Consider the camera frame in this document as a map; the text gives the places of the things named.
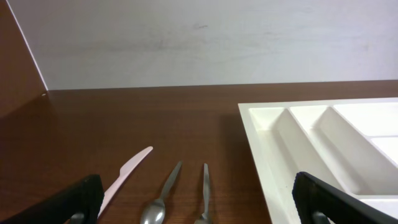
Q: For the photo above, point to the white cutlery tray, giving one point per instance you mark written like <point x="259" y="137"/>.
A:
<point x="349" y="144"/>

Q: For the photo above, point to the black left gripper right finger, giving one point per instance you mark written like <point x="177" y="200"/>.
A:
<point x="319" y="202"/>

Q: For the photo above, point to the pink plastic knife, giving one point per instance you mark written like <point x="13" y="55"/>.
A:
<point x="124" y="173"/>

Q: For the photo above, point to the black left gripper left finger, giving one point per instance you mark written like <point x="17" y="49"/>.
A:
<point x="80" y="202"/>

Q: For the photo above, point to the small metal teaspoon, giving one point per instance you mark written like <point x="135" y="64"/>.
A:
<point x="154" y="213"/>
<point x="205" y="216"/>

